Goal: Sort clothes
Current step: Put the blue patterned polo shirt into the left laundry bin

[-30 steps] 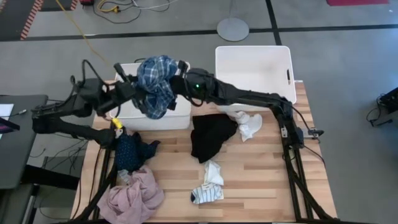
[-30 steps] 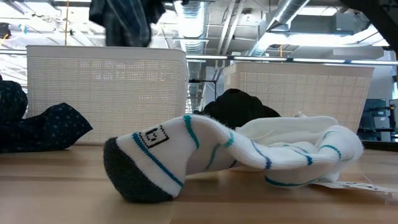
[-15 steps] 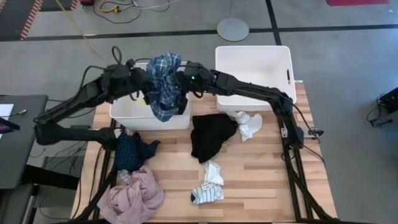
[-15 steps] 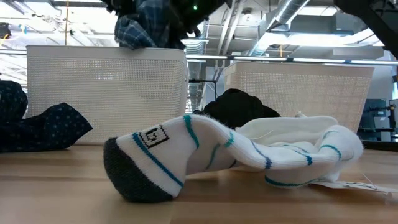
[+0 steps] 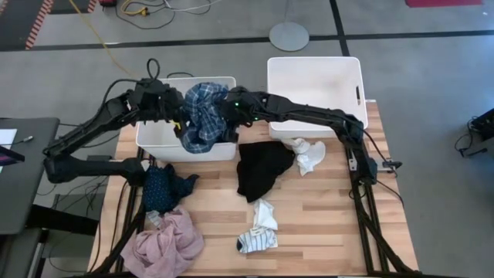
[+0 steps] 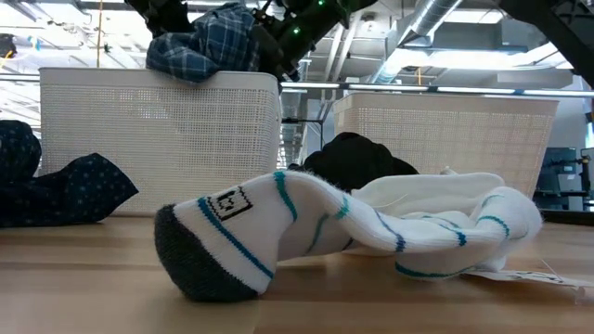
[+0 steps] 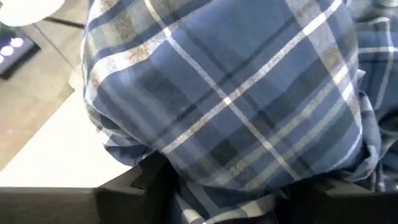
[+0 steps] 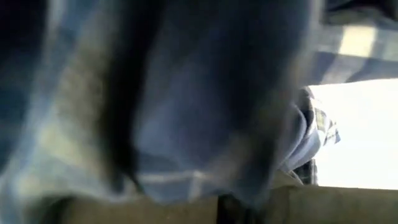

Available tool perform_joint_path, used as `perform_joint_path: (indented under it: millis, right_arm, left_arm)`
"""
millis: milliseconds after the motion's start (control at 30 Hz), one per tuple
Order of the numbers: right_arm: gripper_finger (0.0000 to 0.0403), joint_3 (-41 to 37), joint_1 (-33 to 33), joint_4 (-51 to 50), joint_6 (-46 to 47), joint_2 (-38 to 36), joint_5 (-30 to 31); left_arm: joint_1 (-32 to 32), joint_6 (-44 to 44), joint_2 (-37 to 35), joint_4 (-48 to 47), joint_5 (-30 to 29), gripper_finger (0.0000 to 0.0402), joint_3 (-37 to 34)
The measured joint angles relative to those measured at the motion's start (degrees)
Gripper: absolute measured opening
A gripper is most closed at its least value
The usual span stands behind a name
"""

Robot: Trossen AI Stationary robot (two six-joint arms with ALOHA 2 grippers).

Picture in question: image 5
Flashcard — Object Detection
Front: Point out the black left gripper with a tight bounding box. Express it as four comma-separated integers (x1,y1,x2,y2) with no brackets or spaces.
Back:
153,85,186,141

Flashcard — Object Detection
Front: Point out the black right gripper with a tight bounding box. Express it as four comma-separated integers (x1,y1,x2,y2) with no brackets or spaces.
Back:
219,86,254,143

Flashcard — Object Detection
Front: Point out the white perforated plastic bin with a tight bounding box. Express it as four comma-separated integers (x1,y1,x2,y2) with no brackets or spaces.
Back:
266,56,369,140
135,76,238,163

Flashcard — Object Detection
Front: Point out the blue plaid shirt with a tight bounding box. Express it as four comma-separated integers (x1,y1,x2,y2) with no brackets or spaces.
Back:
179,81,229,154

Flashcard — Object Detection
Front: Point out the black garment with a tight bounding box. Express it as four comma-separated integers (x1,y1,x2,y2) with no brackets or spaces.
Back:
236,141,296,204

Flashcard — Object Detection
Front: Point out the navy dotted garment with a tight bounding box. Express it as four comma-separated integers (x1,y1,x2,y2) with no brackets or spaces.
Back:
141,164,201,216

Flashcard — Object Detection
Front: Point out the plain white sock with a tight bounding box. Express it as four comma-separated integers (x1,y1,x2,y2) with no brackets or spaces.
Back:
296,141,327,177

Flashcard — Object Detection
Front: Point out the white striped sock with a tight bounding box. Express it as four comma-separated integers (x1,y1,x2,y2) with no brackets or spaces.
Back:
236,226,279,255

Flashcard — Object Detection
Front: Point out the pink garment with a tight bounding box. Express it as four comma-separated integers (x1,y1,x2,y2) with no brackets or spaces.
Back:
120,208,205,278

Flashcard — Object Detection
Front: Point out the small pale checked cloth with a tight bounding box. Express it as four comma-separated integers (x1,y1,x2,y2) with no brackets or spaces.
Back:
145,209,164,229

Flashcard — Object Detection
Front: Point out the grey round stand base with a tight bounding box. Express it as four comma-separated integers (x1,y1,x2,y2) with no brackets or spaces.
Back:
269,21,310,53

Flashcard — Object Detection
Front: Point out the black desk base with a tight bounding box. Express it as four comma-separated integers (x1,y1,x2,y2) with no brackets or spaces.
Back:
25,204,100,237

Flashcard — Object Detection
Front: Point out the black desk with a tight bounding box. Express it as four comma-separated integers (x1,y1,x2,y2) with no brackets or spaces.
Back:
0,117,61,236

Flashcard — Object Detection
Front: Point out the dark tablet device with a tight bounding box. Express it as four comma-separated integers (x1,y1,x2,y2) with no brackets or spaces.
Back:
0,146,25,168

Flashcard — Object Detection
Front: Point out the white paper sheet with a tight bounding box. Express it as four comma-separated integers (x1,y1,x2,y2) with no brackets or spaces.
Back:
0,129,19,147

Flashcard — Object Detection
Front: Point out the red floor mat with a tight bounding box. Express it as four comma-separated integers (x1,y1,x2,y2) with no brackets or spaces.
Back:
404,0,484,8

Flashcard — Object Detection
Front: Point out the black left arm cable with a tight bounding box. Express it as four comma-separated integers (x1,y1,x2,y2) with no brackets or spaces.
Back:
100,57,161,113

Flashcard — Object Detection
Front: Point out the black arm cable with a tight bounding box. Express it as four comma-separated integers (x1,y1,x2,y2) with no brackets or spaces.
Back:
362,129,405,205
100,57,161,113

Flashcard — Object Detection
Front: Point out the black looped floor cable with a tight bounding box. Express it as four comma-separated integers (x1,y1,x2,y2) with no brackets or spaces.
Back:
114,0,177,31

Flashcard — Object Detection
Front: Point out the long yellow floor cable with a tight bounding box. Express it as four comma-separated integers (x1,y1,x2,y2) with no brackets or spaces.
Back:
68,0,134,80

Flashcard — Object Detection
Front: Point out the silver frame bracket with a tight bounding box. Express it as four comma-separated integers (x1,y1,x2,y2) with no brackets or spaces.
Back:
346,148,358,173

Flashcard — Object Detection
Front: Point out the yellow coiled cord with plug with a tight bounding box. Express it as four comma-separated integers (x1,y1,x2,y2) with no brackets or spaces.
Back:
121,0,151,18

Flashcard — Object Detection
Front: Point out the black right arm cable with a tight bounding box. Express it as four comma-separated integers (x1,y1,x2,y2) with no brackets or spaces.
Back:
362,129,405,205

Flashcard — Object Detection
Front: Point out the black floor equipment with cables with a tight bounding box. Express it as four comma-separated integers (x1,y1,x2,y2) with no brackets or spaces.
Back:
454,107,494,158

